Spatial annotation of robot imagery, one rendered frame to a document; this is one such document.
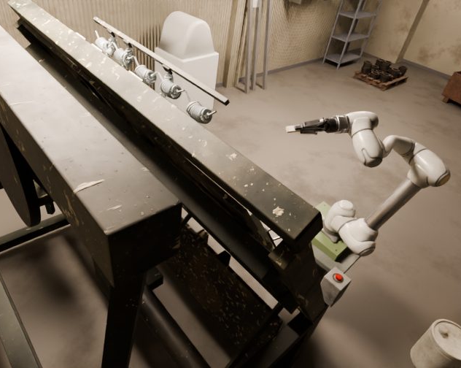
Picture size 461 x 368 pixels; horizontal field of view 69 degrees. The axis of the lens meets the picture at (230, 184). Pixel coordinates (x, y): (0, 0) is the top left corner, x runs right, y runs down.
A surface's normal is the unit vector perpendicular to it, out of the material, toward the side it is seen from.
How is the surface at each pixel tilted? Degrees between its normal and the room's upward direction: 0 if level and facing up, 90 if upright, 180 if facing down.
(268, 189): 32
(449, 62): 90
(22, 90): 0
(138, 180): 0
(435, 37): 90
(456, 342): 0
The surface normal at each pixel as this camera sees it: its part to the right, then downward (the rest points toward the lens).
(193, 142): -0.27, -0.47
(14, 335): 0.14, -0.77
